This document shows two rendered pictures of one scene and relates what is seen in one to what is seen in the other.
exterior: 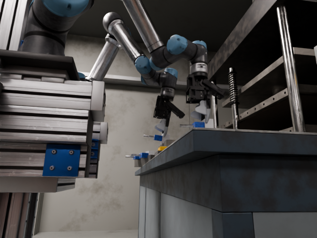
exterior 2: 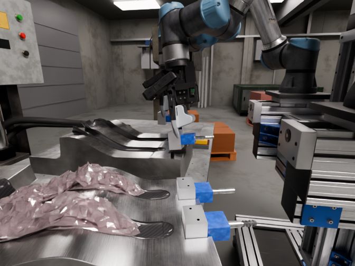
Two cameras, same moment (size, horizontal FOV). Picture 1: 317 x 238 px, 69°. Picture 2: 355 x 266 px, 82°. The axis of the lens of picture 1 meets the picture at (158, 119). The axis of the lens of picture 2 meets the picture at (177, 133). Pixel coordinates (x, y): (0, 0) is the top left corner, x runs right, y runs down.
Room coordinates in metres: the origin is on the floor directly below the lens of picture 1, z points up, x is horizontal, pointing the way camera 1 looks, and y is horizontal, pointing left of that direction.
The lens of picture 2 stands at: (1.72, 0.17, 1.11)
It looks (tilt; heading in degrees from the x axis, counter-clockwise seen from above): 16 degrees down; 200
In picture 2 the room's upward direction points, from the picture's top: straight up
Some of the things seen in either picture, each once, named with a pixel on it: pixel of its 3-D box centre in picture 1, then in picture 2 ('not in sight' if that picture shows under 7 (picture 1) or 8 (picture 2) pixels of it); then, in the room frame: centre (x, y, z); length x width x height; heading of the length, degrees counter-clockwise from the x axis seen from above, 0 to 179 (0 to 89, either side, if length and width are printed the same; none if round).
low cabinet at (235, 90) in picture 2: not in sight; (269, 98); (-5.50, 0.73, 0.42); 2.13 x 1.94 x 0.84; 101
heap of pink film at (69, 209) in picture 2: not in sight; (71, 195); (1.48, -0.13, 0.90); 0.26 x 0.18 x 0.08; 115
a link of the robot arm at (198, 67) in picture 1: (199, 71); (168, 60); (0.89, -0.17, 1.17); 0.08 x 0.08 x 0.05
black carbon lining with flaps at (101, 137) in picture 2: not in sight; (120, 133); (1.15, -0.25, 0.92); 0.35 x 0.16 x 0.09; 98
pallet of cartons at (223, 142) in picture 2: not in sight; (195, 131); (-1.10, -0.57, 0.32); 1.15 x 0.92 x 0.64; 102
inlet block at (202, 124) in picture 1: (196, 126); (173, 118); (0.89, -0.15, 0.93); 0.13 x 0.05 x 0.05; 98
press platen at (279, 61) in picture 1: (285, 88); not in sight; (1.87, -1.11, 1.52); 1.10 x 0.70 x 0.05; 8
